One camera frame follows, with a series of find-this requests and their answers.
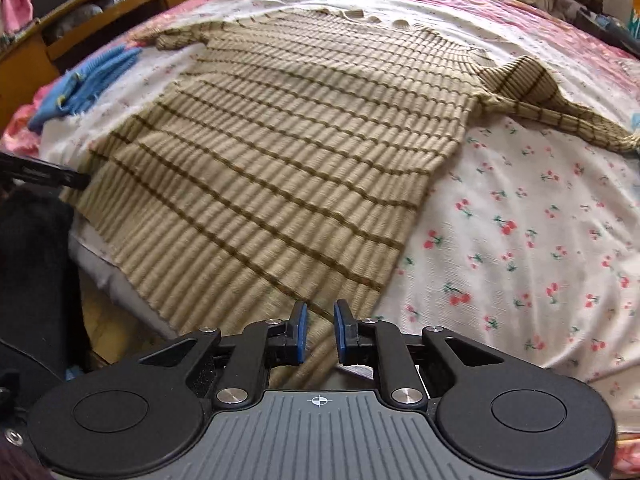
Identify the beige striped knit sweater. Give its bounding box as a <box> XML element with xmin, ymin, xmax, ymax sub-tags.
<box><xmin>63</xmin><ymin>9</ymin><xmax>639</xmax><ymax>387</ymax></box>

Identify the white cherry print sheet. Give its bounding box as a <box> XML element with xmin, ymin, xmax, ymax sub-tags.
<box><xmin>39</xmin><ymin>0</ymin><xmax>640</xmax><ymax>430</ymax></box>

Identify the dark bedside table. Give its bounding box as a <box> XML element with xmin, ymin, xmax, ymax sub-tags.
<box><xmin>558</xmin><ymin>0</ymin><xmax>639</xmax><ymax>58</ymax></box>

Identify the blue knit garment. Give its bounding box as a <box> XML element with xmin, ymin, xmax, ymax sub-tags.
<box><xmin>27</xmin><ymin>44</ymin><xmax>142</xmax><ymax>133</ymax></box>

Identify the wooden desk shelf unit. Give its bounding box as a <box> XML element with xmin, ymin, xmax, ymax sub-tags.
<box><xmin>1</xmin><ymin>0</ymin><xmax>186</xmax><ymax>127</ymax></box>

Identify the pink cloth on desk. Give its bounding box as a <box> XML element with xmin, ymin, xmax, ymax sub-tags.
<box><xmin>1</xmin><ymin>0</ymin><xmax>34</xmax><ymax>32</ymax></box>

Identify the pink satin bedspread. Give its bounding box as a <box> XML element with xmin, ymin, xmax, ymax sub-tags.
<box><xmin>0</xmin><ymin>0</ymin><xmax>640</xmax><ymax>478</ymax></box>

